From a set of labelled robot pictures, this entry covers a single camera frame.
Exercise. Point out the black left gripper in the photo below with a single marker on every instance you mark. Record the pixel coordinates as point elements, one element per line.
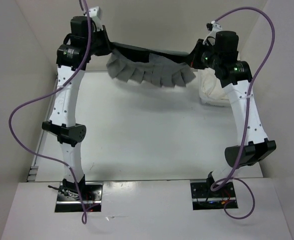
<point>108,47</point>

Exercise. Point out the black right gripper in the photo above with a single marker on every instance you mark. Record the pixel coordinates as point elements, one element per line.
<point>193,59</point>

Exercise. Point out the grey pleated skirt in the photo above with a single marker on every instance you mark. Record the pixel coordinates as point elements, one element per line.
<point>161,68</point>

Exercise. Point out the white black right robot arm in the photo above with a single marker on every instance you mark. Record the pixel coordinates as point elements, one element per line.
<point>218,51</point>

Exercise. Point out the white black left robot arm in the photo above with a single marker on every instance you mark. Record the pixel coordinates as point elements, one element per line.
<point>87,38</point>

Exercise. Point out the white crumpled cloth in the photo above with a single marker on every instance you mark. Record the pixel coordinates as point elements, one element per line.
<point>213,85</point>

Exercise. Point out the white plastic basket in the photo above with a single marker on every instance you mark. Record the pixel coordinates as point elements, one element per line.
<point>212,98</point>

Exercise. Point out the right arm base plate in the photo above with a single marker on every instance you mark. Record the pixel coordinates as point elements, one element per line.
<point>204,199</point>

